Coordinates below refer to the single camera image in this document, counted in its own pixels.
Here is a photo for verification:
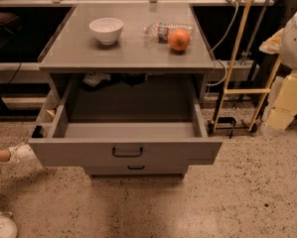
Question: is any small black box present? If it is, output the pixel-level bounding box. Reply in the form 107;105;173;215
32;125;45;138

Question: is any white sneaker upper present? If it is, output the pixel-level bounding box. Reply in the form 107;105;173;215
8;144;36;164

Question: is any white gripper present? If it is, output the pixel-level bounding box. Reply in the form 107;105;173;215
262;70;297;133

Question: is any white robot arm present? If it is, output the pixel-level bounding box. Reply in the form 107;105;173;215
259;12;297;136

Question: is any clear plastic water bottle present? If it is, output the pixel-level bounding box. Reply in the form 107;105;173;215
143;22;195;43

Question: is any white ceramic bowl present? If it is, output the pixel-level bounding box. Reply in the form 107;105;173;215
89;18;123;45

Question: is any grey drawer cabinet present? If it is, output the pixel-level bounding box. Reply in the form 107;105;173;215
37;1;218;180

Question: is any white sneaker lower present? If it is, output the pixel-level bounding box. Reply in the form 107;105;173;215
0;211;18;238

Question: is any grey top drawer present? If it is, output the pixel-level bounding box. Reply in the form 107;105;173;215
30;74;222;169

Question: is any white sneaker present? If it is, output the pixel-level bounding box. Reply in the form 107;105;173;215
8;144;36;164
0;211;18;238

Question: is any grey bottom drawer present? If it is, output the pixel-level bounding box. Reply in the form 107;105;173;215
83;165;189;176

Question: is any orange fruit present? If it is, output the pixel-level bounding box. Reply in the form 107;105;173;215
168;29;191;52

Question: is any yellow hand truck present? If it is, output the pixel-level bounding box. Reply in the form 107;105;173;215
209;0;280;134

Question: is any grey drawer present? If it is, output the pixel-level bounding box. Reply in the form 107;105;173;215
83;165;189;176
30;74;222;169

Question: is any white power cable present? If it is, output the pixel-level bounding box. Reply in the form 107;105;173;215
206;2;240;87

